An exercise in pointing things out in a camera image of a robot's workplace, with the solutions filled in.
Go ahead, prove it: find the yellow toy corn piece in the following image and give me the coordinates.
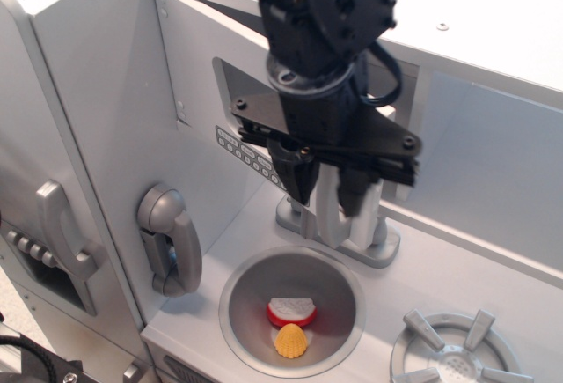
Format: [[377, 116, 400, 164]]
[[274, 323, 309, 359]]

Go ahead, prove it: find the grey toy stove burner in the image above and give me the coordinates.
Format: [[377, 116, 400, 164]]
[[390, 309, 534, 382]]

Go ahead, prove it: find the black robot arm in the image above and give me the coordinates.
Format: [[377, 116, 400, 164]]
[[230, 0, 421, 217]]

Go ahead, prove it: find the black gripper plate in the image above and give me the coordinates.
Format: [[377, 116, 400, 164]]
[[230, 82, 422, 217]]

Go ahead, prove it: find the red white toy food slice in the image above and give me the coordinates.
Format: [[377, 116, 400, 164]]
[[267, 298, 318, 328]]

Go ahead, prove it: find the grey fridge door handle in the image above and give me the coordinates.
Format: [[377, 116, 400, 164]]
[[35, 180, 98, 282]]

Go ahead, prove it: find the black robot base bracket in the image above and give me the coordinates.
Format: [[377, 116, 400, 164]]
[[1, 315, 96, 383]]

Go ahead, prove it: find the grey toy ice dispenser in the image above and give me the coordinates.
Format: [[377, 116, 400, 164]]
[[1, 220, 97, 316]]

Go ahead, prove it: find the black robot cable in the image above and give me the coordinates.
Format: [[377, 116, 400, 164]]
[[351, 41, 404, 107]]

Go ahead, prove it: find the grey toy microwave door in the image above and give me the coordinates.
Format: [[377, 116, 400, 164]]
[[156, 0, 397, 250]]

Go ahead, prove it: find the grey toy faucet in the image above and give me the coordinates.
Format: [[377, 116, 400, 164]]
[[276, 196, 401, 269]]

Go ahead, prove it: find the round metal sink bowl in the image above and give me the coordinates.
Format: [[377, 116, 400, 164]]
[[219, 247, 366, 379]]

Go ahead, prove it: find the white toy kitchen cabinet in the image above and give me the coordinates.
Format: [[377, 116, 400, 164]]
[[1, 0, 562, 382]]

